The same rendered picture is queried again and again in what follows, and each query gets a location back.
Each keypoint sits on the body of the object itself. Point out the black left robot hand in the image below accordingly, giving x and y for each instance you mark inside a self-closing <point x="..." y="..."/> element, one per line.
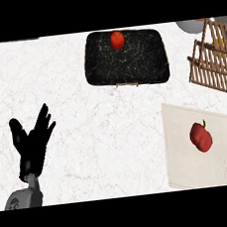
<point x="33" y="148"/>

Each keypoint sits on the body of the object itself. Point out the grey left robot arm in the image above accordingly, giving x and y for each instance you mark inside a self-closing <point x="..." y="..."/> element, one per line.
<point x="27" y="196"/>

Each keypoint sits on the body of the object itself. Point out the beige placemat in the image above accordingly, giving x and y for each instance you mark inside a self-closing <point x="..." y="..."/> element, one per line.
<point x="202" y="148"/>

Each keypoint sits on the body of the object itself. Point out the wooden tiered shelf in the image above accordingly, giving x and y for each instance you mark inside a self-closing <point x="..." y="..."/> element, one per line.
<point x="214" y="57"/>

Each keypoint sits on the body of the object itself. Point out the yellow lemon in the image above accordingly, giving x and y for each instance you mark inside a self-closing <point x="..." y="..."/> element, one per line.
<point x="222" y="44"/>

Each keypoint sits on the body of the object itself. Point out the black marble tray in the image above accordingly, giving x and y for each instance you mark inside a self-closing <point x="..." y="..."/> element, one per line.
<point x="126" y="59"/>

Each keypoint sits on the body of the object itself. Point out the red bell pepper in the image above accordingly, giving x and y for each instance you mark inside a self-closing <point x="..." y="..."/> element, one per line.
<point x="200" y="137"/>

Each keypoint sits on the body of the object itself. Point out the grey round bowl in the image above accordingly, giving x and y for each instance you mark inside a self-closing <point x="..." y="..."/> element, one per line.
<point x="192" y="25"/>

